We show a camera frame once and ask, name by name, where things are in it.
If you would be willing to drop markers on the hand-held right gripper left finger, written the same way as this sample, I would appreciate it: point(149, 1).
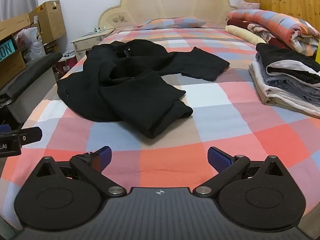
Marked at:
point(103, 156)

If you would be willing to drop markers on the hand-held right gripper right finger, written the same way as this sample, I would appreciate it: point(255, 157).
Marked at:
point(218, 158)

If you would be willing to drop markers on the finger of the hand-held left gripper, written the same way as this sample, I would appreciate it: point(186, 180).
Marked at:
point(31, 135)

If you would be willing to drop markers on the black pants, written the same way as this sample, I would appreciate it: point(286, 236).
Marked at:
point(125, 100)

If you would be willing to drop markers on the bed with plaid sheet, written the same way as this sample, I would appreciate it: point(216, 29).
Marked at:
point(220, 120)

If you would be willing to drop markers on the cardboard box with teal label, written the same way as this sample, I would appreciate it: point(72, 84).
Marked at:
point(10, 65)

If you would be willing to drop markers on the red box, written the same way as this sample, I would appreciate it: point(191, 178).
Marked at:
point(65, 61)

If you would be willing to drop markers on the stack of folded clothes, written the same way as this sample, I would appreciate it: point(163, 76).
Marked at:
point(270, 95)

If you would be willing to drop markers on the white plastic bag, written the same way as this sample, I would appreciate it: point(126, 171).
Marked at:
point(32, 45)

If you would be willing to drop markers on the pile of clothes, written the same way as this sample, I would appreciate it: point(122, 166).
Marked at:
point(292, 87)

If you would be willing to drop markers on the cream nightstand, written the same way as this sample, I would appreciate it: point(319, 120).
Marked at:
point(87, 42)

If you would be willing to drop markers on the flat cardboard box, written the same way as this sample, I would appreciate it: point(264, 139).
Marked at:
point(13, 26)

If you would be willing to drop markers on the tall cardboard box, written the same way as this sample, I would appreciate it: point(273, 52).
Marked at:
point(48, 20)

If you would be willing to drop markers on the white folded garment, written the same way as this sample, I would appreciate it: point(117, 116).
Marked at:
point(292, 67)

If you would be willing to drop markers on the black folded fleece garment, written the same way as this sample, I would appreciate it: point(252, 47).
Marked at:
point(287, 55)

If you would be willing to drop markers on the cream rolled blanket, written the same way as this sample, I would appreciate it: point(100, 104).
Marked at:
point(245, 35)

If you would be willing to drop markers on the dark red blanket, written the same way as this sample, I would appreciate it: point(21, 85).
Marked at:
point(250, 28)

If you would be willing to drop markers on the plaid pillow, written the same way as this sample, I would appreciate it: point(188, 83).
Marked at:
point(172, 22)

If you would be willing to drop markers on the yellow tag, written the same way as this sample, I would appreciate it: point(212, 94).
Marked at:
point(318, 52)

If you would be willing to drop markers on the folded plaid quilt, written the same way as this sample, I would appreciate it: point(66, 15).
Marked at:
point(280, 25)

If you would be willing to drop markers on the pink pillow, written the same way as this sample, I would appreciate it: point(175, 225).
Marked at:
point(247, 5)

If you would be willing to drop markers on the cream carved headboard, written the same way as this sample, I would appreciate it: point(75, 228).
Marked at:
point(170, 2)

